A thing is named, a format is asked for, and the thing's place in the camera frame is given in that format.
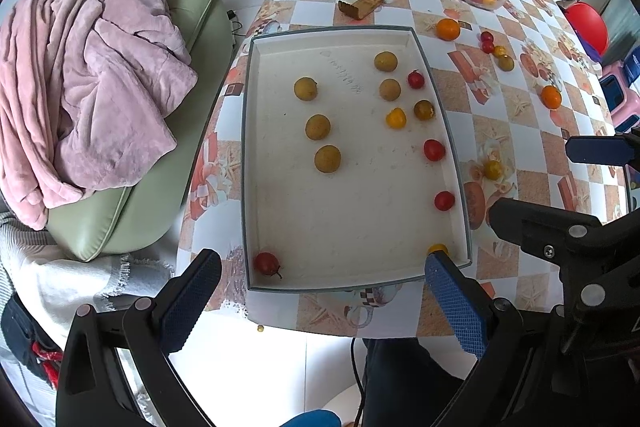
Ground black cable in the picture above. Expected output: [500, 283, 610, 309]
[350, 337, 366, 427]

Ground pink plastic stool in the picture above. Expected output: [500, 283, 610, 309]
[602, 59, 640, 132]

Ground person's dark trousers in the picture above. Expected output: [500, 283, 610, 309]
[360, 337, 473, 427]

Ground green leather sofa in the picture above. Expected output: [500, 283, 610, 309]
[46, 0, 236, 264]

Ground small yellow-green fruit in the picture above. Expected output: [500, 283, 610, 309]
[293, 77, 319, 102]

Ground pink fleece blanket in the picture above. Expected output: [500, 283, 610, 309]
[0, 0, 200, 232]

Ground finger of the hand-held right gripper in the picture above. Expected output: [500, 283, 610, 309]
[487, 197, 640, 308]
[565, 132, 640, 168]

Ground red printed item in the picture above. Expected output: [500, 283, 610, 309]
[30, 341, 62, 383]

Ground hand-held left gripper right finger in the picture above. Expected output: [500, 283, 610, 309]
[424, 251, 583, 427]

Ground white tray with grey rim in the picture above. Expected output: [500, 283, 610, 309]
[241, 25, 474, 294]

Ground blue rounded object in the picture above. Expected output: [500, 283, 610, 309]
[277, 409, 343, 427]

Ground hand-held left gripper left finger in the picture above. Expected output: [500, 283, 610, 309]
[54, 248, 223, 427]

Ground red plastic chair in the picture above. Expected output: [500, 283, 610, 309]
[565, 2, 611, 58]

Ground black bag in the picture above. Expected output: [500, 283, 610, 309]
[0, 294, 66, 390]

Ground grey white knit blanket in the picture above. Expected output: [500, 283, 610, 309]
[0, 207, 176, 408]

